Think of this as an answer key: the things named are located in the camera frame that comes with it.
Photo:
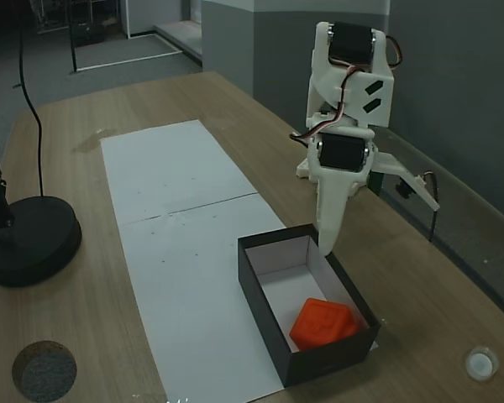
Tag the orange cube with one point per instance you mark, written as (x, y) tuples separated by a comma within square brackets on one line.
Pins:
[(319, 323)]

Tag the dark box white inside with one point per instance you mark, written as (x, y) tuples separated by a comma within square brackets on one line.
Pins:
[(319, 365)]

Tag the white paper sheet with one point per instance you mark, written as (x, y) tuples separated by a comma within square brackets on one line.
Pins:
[(172, 168), (193, 294)]

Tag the small white round cap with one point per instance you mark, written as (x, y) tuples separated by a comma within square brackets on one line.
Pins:
[(481, 363)]

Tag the black round lamp base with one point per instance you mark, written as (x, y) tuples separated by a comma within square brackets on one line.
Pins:
[(29, 243)]

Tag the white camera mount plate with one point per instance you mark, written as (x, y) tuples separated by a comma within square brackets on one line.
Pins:
[(397, 170)]

